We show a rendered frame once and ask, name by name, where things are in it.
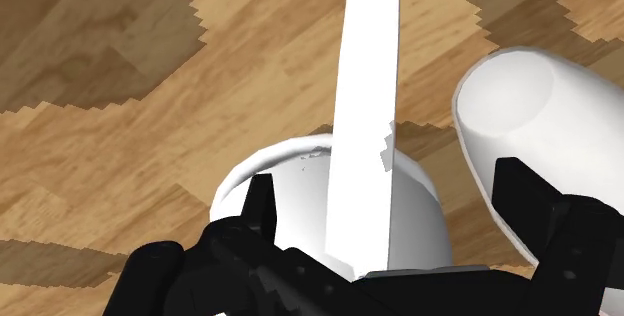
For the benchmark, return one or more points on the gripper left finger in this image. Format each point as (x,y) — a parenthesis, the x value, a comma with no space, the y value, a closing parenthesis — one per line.
(229,266)

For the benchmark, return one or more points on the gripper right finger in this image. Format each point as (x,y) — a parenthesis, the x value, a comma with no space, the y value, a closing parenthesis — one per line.
(575,237)

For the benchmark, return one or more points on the white round cup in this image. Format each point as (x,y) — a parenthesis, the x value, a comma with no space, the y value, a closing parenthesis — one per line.
(300,208)

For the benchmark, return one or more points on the white tall tumbler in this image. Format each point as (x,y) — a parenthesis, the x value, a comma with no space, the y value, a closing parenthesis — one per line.
(531,105)

